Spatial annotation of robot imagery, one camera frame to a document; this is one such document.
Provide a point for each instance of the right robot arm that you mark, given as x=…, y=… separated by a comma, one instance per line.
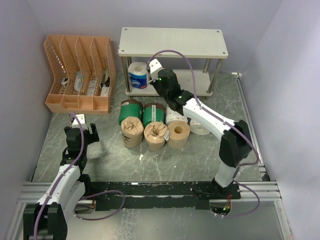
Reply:
x=234, y=136

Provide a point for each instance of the brown paper roll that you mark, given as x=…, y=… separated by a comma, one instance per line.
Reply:
x=132, y=131
x=154, y=134

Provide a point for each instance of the green wrapped roll right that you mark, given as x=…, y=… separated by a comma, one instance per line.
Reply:
x=153, y=112

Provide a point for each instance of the green wrapped roll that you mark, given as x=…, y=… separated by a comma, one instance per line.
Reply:
x=153, y=112
x=130, y=108

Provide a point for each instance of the bare tan paper roll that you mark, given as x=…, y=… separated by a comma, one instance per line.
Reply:
x=179, y=132

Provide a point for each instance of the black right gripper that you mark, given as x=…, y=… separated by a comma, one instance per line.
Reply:
x=154, y=82

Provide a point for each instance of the plastic white blue roll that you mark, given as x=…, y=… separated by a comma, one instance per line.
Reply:
x=138, y=75

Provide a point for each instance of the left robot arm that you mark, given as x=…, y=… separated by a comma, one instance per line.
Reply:
x=47, y=219

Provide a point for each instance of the white dotted roll right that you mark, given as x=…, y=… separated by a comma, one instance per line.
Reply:
x=197, y=128

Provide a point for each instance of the papers in organizer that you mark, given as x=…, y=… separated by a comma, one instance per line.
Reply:
x=104, y=84

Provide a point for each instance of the white wall clip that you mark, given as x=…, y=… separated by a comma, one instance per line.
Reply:
x=237, y=75

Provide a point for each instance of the white dotted roll left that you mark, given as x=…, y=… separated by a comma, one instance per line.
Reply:
x=172, y=116

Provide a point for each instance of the white two-tier shelf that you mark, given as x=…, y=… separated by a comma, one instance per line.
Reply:
x=208, y=44

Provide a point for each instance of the orange plastic file organizer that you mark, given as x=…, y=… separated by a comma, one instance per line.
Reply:
x=84, y=74

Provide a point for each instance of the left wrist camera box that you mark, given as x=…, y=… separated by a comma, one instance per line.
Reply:
x=79, y=120

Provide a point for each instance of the green wrapped roll left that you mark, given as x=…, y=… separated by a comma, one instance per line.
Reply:
x=130, y=108

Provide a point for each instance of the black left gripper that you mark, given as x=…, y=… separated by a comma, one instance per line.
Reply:
x=95, y=137

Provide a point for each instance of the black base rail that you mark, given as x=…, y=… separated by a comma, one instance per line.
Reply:
x=170, y=194

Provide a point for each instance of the white dotted roll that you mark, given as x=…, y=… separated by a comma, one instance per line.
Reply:
x=172, y=116
x=197, y=128

